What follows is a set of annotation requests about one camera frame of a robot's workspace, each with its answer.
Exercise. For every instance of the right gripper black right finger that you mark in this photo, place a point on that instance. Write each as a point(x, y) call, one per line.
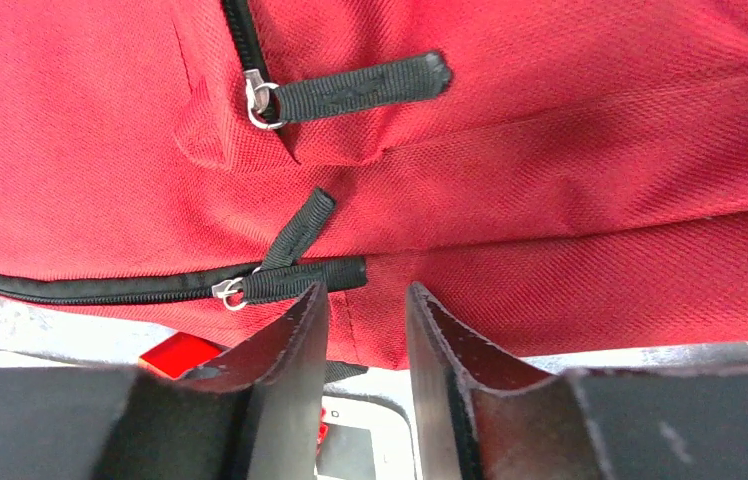
point(482, 413)

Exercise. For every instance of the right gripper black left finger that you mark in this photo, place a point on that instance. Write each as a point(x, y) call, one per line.
point(252, 412)

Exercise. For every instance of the red backpack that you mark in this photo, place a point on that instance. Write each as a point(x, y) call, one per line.
point(563, 175)

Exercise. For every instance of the red plastic card box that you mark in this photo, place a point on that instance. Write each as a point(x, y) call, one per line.
point(177, 355)

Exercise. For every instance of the black white chessboard mat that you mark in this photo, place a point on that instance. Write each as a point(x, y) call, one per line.
point(363, 440)

